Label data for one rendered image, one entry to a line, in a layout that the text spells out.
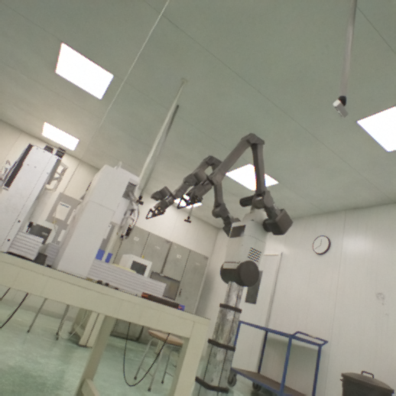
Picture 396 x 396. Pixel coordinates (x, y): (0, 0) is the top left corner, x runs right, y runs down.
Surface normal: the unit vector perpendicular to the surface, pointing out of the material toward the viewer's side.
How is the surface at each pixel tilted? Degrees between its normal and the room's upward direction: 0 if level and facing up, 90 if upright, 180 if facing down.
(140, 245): 90
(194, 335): 90
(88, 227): 90
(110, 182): 90
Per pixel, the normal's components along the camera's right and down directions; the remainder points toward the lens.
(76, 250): 0.53, -0.18
